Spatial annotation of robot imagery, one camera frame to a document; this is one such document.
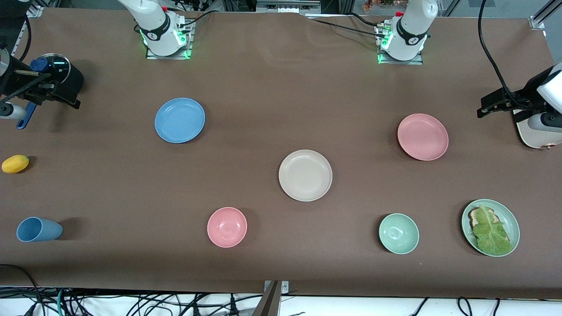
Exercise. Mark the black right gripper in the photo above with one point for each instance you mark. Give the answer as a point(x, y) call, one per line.
point(15, 79)

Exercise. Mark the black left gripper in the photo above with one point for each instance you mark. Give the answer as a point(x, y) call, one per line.
point(526, 96)

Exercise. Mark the pink plate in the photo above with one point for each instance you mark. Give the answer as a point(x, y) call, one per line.
point(422, 137)

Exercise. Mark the blue plate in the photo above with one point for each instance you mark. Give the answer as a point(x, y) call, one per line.
point(179, 120)

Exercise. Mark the glass pot lid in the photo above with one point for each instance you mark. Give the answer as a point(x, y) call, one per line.
point(59, 66)

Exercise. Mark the blue plastic utensil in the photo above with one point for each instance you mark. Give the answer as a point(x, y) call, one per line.
point(39, 64)

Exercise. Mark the beige toaster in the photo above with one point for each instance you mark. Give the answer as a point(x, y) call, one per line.
point(533, 138)

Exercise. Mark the yellow lemon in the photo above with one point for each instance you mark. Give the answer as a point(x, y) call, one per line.
point(15, 163)

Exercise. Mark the toasted bread slice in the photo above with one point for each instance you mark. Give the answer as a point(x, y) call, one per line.
point(473, 216)

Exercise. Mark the green plate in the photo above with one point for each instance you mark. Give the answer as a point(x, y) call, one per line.
point(511, 219)

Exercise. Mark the green lettuce leaf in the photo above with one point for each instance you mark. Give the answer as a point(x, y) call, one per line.
point(491, 235)

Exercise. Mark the blue cup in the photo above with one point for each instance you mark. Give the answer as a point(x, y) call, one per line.
point(39, 229)

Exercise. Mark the green bowl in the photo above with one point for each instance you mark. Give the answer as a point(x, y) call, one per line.
point(398, 233)

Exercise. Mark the beige plate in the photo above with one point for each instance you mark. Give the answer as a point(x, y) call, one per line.
point(305, 175)

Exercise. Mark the brown table cover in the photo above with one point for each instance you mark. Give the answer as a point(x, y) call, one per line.
point(281, 101)

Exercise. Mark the pink bowl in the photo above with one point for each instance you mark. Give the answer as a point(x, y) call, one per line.
point(227, 227)

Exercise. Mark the grey metal box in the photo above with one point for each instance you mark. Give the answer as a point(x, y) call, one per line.
point(287, 5)

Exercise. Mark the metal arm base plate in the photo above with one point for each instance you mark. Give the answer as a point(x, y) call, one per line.
point(189, 41)
point(382, 59)

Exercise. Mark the silver metal bracket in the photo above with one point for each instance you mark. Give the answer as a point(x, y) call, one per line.
point(285, 287)

